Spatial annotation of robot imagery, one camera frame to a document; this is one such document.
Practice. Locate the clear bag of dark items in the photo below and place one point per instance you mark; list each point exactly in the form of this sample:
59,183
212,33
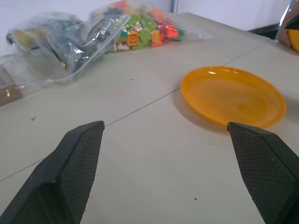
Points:
63,42

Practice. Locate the shiny clear plastic packet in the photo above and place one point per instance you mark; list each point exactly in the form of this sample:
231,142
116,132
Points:
283,35

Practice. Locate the brown cardboard box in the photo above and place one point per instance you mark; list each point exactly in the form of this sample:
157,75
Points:
8,93

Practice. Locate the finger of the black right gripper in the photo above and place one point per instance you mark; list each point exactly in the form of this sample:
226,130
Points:
293,24

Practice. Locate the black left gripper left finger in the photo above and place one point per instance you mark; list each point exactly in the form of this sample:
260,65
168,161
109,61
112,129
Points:
49,172

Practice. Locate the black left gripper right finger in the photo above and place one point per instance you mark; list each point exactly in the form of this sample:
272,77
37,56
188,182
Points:
268,168

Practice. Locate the orange plastic plate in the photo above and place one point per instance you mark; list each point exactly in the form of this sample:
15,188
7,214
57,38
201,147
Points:
233,95

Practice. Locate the black background object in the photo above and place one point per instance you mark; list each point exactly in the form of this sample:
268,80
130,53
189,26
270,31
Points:
265,30

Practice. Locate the grey vertical partition post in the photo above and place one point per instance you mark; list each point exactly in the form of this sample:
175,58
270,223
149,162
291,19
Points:
174,6

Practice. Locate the clear bag of colourful blocks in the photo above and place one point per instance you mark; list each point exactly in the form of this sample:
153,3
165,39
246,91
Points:
144,30

